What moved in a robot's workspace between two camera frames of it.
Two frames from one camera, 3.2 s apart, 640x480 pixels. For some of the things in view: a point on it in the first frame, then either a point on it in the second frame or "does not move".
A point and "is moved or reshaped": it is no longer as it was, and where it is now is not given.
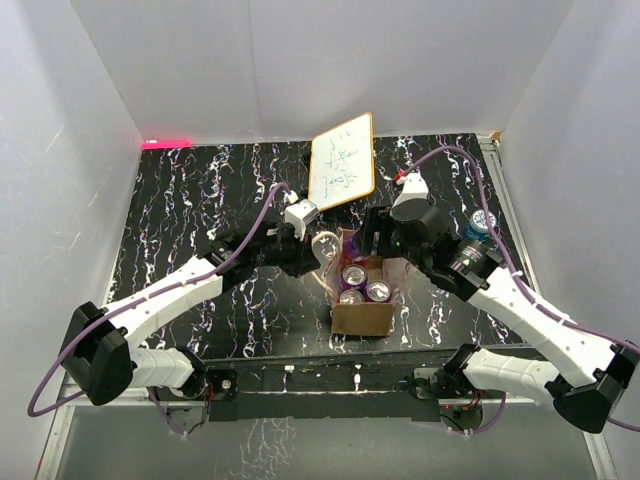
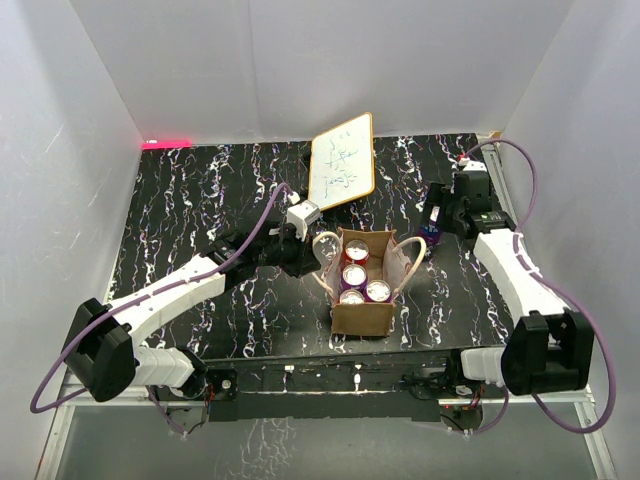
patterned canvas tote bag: (361, 288) does not move
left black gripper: (303, 258) does not move
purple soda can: (349, 248) is moved or reshaped
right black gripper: (378, 219) to (437, 195)
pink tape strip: (166, 145) does not move
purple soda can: (353, 276) does not move
